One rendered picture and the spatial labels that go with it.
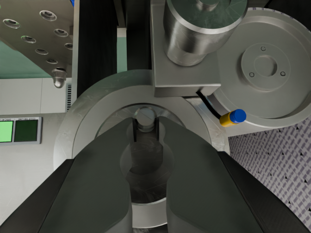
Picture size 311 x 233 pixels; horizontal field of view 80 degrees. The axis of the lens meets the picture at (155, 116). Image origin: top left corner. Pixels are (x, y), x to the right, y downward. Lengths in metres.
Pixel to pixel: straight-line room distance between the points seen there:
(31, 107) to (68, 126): 3.21
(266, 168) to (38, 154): 0.50
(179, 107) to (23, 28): 0.33
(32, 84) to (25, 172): 2.96
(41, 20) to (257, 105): 0.35
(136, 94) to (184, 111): 0.04
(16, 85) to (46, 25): 3.22
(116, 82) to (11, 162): 0.46
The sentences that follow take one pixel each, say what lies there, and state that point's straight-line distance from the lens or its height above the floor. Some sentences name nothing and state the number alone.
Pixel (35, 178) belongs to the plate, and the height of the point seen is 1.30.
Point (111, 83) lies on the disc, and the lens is 0.17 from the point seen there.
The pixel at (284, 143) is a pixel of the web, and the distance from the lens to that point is 0.29.
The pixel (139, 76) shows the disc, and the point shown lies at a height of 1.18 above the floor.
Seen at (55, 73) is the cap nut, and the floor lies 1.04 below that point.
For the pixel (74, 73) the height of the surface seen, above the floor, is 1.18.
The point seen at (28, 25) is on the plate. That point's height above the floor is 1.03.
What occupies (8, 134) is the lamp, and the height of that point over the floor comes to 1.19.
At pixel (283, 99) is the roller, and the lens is 0.22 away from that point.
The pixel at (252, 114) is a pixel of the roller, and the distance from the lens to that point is 0.20.
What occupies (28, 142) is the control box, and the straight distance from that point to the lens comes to 0.57.
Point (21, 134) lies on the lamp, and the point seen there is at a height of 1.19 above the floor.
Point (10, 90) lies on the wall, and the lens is 3.62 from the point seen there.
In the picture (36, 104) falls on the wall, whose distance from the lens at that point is 3.35.
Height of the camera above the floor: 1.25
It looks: 10 degrees down
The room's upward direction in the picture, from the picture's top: 177 degrees clockwise
